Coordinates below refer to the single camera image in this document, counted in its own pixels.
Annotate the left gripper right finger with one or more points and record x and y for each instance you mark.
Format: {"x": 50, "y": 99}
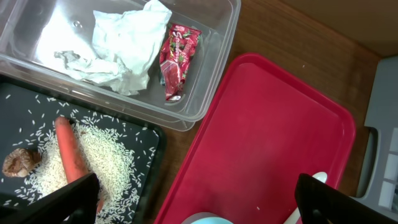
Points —
{"x": 319, "y": 203}

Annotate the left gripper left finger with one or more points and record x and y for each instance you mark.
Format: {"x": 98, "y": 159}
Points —
{"x": 74, "y": 203}

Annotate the white plastic spoon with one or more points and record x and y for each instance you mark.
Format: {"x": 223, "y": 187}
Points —
{"x": 295, "y": 215}

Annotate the orange carrot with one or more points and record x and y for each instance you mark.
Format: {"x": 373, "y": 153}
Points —
{"x": 72, "y": 160}

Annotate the white rice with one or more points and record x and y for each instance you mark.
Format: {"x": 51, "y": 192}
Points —
{"x": 103, "y": 154}

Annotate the brown food scrap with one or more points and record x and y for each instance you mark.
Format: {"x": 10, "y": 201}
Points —
{"x": 20, "y": 162}

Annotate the light blue bowl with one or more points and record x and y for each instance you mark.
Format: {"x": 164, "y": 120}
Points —
{"x": 205, "y": 218}

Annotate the white napkin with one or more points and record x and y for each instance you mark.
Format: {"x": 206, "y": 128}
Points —
{"x": 125, "y": 47}

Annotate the red snack wrapper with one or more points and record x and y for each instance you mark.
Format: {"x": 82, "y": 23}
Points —
{"x": 176, "y": 55}

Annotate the grey dishwasher rack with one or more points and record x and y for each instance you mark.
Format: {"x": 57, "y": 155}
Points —
{"x": 377, "y": 188}

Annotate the black plastic tray bin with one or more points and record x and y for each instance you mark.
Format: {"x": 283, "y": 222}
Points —
{"x": 27, "y": 114}

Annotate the red serving tray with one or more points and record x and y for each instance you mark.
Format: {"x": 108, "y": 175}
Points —
{"x": 263, "y": 129}

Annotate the clear plastic bin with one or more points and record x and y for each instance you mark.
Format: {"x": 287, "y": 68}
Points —
{"x": 31, "y": 31}

